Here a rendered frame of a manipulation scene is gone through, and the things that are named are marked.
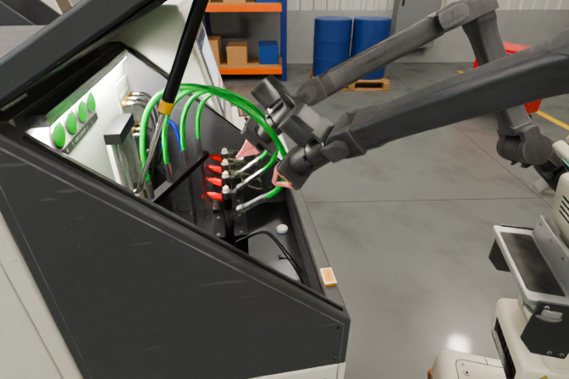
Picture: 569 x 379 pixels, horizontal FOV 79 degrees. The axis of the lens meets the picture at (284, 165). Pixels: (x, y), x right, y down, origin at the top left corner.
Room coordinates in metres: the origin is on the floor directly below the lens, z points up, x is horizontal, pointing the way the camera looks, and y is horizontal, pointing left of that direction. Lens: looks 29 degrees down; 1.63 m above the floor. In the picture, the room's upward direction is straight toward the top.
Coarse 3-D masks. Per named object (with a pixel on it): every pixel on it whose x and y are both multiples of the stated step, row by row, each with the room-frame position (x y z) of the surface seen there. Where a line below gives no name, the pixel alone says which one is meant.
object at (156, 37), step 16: (176, 0) 1.32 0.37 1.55; (192, 0) 1.70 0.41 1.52; (144, 16) 1.12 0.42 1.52; (160, 16) 1.13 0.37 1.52; (176, 16) 1.13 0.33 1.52; (128, 32) 1.11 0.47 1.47; (144, 32) 1.12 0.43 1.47; (160, 32) 1.13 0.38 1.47; (176, 32) 1.13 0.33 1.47; (144, 48) 1.12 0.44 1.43; (160, 48) 1.12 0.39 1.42; (176, 48) 1.13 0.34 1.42; (192, 48) 1.14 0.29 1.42; (160, 64) 1.12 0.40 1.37; (192, 64) 1.14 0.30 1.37; (192, 80) 1.14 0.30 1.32; (208, 80) 1.23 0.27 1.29
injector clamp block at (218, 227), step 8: (232, 184) 1.03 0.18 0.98; (240, 192) 0.98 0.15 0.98; (232, 200) 0.93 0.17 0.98; (240, 200) 0.93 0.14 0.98; (216, 216) 0.85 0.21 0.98; (224, 216) 0.85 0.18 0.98; (232, 216) 0.95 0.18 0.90; (240, 216) 0.85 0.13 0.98; (216, 224) 0.81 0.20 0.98; (224, 224) 0.81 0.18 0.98; (240, 224) 0.81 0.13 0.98; (216, 232) 0.77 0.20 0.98; (224, 232) 0.77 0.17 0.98; (240, 232) 0.77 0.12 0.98; (224, 240) 0.75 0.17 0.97; (240, 248) 0.76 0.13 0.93; (248, 248) 0.77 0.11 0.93
